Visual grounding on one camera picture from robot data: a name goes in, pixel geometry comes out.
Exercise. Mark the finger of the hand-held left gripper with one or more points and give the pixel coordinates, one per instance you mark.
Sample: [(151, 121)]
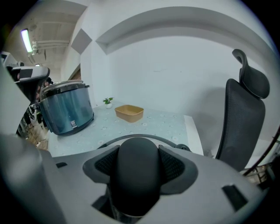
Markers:
[(8, 98)]

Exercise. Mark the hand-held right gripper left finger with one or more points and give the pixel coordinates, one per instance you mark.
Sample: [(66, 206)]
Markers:
[(65, 186)]

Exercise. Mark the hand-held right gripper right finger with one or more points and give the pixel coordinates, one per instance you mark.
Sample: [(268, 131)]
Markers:
[(207, 186)]

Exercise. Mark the dark teal pressure cooker pot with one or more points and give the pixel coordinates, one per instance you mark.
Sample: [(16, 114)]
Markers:
[(67, 109)]

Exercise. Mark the white table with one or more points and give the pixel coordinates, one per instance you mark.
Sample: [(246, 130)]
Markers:
[(193, 135)]

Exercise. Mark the ceiling tube light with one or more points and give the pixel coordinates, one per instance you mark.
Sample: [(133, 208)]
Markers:
[(26, 40)]

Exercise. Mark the white ceiling pipe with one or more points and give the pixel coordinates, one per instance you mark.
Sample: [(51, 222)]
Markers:
[(52, 43)]

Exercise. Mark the black mesh office chair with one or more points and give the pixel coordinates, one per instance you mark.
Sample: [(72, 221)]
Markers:
[(242, 122)]

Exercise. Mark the light blue floral tablecloth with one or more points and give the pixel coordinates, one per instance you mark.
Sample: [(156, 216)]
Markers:
[(157, 129)]

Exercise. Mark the small green plant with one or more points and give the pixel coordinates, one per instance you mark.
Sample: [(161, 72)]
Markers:
[(107, 101)]

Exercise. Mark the yellow rectangular container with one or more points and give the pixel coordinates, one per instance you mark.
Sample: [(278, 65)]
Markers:
[(129, 113)]

